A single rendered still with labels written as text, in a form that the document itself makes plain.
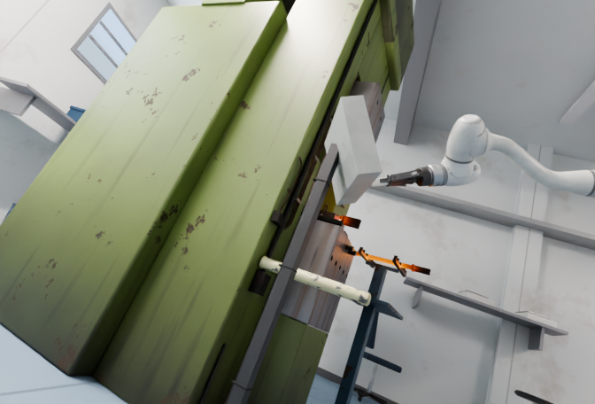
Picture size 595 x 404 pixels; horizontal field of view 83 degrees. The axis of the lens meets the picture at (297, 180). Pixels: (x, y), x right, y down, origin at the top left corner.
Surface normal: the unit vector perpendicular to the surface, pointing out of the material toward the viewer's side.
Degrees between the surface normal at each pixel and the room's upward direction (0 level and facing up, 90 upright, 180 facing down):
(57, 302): 90
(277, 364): 90
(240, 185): 90
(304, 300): 90
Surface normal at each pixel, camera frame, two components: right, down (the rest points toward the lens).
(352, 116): 0.08, -0.35
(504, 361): -0.17, -0.44
